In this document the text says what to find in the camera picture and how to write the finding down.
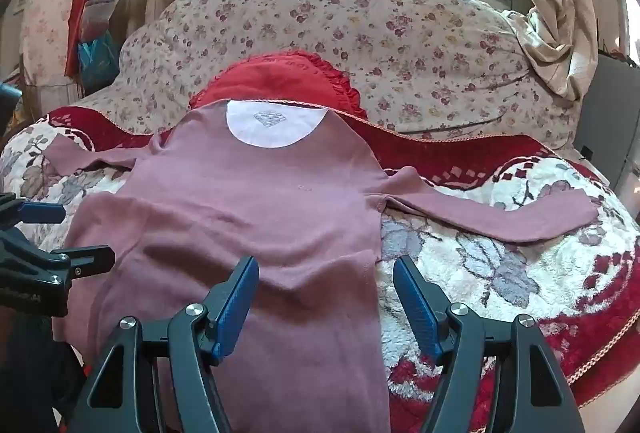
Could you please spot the pink long-sleeved shirt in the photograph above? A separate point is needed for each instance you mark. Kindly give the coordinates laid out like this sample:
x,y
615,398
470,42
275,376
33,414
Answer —
x,y
250,213

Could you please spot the red ruffled pillow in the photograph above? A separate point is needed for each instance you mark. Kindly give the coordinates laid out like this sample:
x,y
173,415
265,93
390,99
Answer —
x,y
280,78

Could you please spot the red and white floral blanket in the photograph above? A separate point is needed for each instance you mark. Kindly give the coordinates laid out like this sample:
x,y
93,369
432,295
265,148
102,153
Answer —
x,y
475,263

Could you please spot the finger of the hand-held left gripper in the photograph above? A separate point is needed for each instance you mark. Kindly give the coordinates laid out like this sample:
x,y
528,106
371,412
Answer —
x,y
42,213
90,259

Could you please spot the blue hanging bag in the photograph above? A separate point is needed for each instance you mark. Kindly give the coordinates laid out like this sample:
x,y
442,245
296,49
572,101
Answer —
x,y
97,58

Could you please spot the grey cabinet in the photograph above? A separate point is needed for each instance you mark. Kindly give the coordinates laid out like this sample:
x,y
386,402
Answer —
x,y
610,113

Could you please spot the floral beige sofa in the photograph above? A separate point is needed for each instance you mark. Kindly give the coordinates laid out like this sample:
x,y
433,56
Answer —
x,y
400,38

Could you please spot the pink floral cloth cover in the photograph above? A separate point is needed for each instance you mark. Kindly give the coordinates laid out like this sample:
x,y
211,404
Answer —
x,y
45,28

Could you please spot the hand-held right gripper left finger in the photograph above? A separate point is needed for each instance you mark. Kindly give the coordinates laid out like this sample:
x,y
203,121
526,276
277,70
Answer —
x,y
237,298

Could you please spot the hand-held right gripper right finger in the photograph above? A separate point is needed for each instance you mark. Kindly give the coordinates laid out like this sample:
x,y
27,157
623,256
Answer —
x,y
415,303

